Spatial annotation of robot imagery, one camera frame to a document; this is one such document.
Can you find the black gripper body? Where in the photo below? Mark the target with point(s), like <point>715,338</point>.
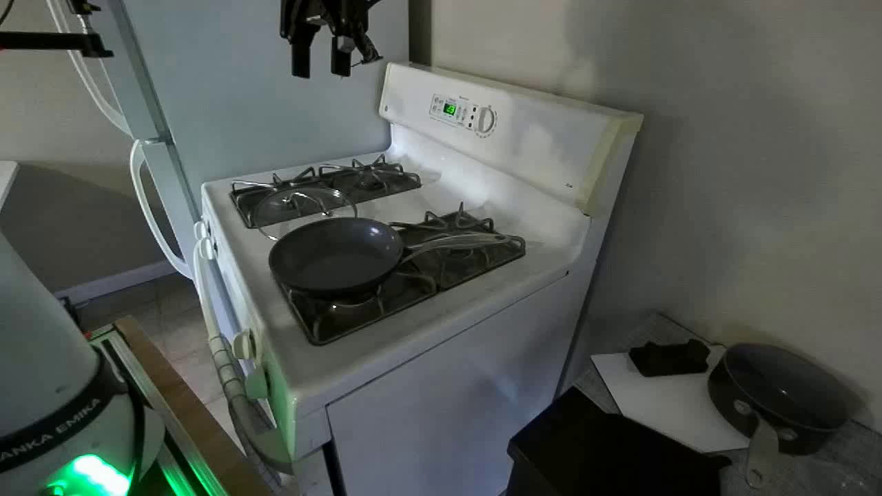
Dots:
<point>326,18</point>

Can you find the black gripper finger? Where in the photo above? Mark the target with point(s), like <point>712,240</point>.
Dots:
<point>344,53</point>
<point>303,57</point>

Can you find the round glass lid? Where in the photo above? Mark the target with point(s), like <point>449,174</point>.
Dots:
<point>276,207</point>

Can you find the gray frying pan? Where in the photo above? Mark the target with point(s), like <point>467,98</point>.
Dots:
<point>336,258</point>

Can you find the gray-blue refrigerator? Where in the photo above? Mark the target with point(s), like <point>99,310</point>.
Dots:
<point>239,99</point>

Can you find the white oven control dial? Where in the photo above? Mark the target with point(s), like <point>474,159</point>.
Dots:
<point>486,119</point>

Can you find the white stove knob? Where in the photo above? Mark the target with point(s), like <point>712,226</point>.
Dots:
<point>245,346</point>
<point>208,247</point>

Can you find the black mounting bar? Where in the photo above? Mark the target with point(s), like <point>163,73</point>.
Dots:
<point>56,42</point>

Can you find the white gas stove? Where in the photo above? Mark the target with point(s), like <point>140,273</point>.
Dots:
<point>443,415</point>

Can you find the wooden table edge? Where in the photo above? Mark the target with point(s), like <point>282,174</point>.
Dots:
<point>183,415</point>

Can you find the small black block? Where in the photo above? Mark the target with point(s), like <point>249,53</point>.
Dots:
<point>669,358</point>

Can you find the flat white board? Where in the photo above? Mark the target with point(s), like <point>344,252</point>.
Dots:
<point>662,404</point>

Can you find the black plastic bin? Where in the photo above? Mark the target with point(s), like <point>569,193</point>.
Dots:
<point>598,456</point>

